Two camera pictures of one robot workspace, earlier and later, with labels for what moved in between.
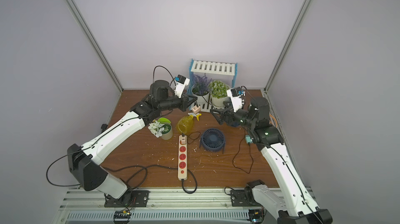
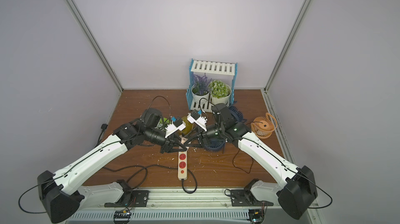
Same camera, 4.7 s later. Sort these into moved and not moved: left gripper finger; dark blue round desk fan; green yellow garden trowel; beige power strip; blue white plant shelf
Moved: left gripper finger
Not moved: blue white plant shelf; dark blue round desk fan; green yellow garden trowel; beige power strip
